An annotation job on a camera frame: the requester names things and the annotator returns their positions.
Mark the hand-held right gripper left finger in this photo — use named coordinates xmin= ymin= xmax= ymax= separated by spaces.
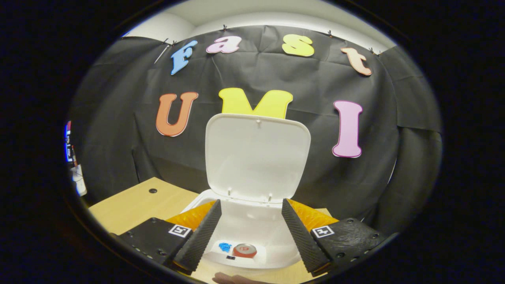
xmin=118 ymin=199 xmax=223 ymax=276

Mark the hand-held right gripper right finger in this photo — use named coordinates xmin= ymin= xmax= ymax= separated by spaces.
xmin=281 ymin=198 xmax=390 ymax=277

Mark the red pop can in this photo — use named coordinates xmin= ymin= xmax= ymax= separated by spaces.
xmin=232 ymin=243 xmax=258 ymax=259

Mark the white desktop garbage bin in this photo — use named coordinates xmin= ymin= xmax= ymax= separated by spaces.
xmin=180 ymin=114 xmax=329 ymax=270

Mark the wooden desktop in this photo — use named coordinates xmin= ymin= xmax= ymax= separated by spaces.
xmin=88 ymin=177 xmax=340 ymax=284

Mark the black backdrop cloth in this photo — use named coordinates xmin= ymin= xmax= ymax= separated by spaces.
xmin=69 ymin=26 xmax=443 ymax=237

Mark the white side table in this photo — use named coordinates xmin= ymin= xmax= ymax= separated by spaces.
xmin=71 ymin=164 xmax=88 ymax=197

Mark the computer monitor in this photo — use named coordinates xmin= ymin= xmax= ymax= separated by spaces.
xmin=65 ymin=120 xmax=74 ymax=163

